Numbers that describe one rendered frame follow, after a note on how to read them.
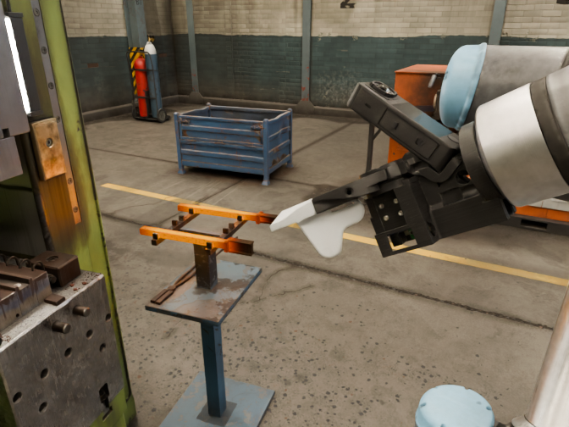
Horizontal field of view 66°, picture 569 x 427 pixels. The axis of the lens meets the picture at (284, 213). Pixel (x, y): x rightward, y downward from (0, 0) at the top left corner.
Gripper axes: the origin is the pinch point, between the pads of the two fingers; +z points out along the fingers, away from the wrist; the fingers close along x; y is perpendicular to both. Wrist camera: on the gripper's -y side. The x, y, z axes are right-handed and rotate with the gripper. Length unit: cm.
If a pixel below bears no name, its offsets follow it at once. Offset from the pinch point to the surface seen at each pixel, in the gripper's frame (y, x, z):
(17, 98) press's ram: -51, 8, 75
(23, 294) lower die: -7, 2, 97
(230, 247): 1, 59, 80
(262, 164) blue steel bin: -70, 328, 284
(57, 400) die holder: 23, 4, 108
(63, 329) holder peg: 5, 7, 94
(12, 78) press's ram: -55, 7, 73
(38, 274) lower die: -11, 7, 98
